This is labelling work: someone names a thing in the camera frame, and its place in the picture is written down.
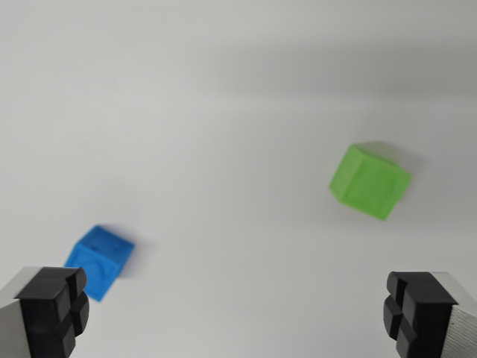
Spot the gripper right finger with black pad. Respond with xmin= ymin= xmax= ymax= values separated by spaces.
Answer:
xmin=382 ymin=271 xmax=477 ymax=358

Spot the blue embossed cube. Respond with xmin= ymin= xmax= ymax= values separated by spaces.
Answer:
xmin=63 ymin=224 xmax=136 ymax=303

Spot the green embossed cube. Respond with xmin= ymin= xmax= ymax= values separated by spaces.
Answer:
xmin=328 ymin=141 xmax=414 ymax=222

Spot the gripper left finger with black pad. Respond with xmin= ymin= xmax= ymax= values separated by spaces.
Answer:
xmin=0 ymin=266 xmax=91 ymax=358

